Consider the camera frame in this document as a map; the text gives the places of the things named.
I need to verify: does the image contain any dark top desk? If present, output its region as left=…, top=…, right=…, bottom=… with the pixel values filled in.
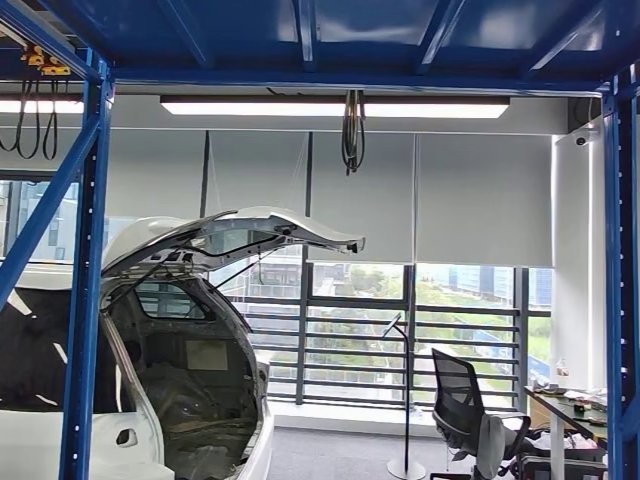
left=523, top=386, right=610, bottom=480

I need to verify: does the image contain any white roller blind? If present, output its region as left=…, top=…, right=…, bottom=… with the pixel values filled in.
left=417, top=134, right=553, bottom=268
left=207, top=130, right=307, bottom=217
left=309, top=132, right=416, bottom=265
left=0, top=127, right=204, bottom=223

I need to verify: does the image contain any grey window guard rail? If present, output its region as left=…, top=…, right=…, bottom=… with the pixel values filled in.
left=227, top=294, right=553, bottom=407

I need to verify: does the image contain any black hanging strap loop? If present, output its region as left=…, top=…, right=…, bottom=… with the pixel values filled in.
left=0, top=78, right=42, bottom=162
left=42, top=78, right=60, bottom=162

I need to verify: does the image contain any white car body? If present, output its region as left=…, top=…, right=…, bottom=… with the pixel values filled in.
left=0, top=261, right=276, bottom=480

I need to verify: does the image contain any yellow hoist trolley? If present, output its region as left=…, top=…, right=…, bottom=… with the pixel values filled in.
left=20, top=44, right=72, bottom=77

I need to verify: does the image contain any blue steel rack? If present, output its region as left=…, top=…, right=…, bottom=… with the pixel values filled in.
left=0, top=0, right=640, bottom=480

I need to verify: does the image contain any white cloth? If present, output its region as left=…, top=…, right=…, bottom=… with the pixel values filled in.
left=450, top=411, right=507, bottom=480

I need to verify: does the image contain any long ceiling light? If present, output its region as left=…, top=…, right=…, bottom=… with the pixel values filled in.
left=0, top=97, right=85, bottom=115
left=159, top=94, right=511, bottom=121

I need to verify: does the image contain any black mesh office chair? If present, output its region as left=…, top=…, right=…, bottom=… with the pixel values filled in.
left=429, top=349, right=532, bottom=480

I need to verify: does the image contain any black hanging cable bundle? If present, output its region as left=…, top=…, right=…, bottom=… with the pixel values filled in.
left=341, top=89, right=367, bottom=177

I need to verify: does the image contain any white car tailgate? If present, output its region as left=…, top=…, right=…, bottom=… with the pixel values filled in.
left=100, top=205, right=366, bottom=280

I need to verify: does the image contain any black pole floor stand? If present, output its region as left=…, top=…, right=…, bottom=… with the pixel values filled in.
left=380, top=313, right=427, bottom=480

